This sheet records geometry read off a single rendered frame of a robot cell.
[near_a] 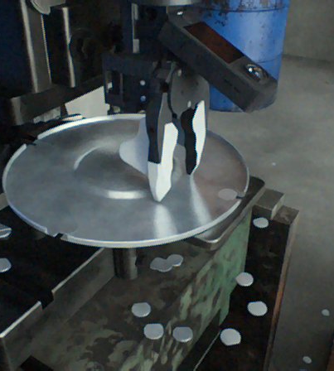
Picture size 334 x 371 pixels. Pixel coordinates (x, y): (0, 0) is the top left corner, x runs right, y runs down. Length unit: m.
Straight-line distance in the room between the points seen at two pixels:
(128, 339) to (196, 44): 0.32
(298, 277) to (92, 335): 1.14
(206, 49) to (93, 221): 0.20
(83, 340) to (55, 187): 0.18
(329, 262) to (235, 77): 1.34
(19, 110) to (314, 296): 1.22
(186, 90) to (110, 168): 0.15
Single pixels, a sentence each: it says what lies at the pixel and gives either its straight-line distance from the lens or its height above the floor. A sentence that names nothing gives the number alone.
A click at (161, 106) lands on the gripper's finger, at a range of 0.43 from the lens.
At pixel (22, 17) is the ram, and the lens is 0.48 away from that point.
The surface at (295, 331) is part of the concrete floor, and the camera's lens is 1.43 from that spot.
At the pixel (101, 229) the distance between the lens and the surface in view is 0.46.
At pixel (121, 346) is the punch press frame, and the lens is 0.53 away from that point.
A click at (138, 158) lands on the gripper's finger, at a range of 0.47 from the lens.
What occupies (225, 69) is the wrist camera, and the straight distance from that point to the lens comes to 0.40.
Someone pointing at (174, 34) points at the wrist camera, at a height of 0.96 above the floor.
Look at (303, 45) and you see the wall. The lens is 3.94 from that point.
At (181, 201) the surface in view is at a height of 0.78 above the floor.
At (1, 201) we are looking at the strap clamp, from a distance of 0.60.
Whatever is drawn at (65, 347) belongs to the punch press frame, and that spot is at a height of 0.64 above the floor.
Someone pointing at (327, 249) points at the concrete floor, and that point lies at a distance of 1.74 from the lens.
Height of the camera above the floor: 1.06
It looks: 33 degrees down
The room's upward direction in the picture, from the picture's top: straight up
